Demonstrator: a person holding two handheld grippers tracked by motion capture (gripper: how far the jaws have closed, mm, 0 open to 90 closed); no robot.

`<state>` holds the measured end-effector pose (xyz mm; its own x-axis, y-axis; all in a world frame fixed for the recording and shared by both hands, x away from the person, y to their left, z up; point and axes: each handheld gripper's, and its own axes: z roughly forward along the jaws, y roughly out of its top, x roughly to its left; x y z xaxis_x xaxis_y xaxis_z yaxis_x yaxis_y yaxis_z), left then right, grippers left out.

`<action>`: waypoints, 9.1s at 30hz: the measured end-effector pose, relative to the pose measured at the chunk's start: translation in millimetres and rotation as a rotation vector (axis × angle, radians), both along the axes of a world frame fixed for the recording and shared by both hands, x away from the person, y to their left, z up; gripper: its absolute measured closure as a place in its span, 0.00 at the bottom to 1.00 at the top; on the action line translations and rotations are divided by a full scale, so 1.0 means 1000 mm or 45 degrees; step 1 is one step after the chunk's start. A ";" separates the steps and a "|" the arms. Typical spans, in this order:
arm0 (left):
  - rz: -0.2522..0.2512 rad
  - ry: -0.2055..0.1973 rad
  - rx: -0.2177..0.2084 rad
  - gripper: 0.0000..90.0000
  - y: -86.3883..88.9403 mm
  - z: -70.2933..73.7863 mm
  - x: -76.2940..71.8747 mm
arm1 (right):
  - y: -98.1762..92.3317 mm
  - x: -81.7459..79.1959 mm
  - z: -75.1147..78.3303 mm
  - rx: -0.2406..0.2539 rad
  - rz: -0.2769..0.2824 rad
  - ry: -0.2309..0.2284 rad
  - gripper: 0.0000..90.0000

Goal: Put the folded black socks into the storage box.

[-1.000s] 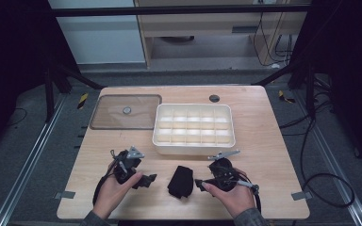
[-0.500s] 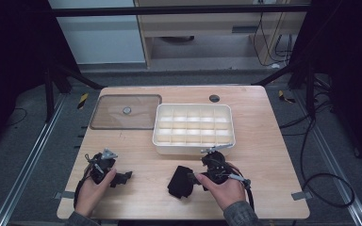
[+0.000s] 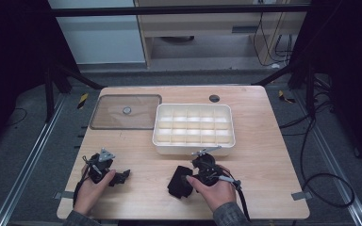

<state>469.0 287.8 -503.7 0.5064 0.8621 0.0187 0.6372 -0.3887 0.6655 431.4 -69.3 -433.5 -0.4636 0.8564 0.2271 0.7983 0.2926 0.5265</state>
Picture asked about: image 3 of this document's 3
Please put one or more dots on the black sock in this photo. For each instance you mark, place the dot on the black sock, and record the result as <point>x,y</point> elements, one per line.
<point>179,182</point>

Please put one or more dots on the black metal stand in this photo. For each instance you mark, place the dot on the black metal stand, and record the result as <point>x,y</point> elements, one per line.
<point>49,94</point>
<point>309,91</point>

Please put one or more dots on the light wooden desk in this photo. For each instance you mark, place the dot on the light wooden desk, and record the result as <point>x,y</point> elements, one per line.
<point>201,25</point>

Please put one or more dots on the transparent box lid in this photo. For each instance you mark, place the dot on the transparent box lid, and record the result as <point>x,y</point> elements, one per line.
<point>125,116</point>

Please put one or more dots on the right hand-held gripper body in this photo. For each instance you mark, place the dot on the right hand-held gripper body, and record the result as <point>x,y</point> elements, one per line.
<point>207,171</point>

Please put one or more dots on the white cabinet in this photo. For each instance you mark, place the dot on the white cabinet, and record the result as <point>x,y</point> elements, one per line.
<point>100,37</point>

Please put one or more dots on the person's right hand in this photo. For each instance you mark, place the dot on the person's right hand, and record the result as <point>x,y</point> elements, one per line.
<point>215,193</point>

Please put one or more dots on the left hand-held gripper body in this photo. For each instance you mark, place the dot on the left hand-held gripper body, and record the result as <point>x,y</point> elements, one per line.
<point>100,168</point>

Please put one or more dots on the person's left hand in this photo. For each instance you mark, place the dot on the person's left hand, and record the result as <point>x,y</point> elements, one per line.
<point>89,194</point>

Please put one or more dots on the white divided storage box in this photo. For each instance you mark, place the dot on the white divided storage box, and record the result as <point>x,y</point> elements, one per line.
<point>193,130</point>

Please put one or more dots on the black curtain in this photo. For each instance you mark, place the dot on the black curtain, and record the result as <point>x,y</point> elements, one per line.
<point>12,62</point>
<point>352,78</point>

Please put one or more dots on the yellow black striped tape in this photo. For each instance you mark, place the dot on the yellow black striped tape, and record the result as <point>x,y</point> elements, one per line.
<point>285,98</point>
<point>82,100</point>

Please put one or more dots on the aluminium floor rail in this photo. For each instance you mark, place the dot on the aluminium floor rail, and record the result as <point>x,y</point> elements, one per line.
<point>336,163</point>
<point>28,160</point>

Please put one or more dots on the grey metal bracket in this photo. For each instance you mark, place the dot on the grey metal bracket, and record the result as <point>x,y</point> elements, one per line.
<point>65,195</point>
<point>301,195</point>

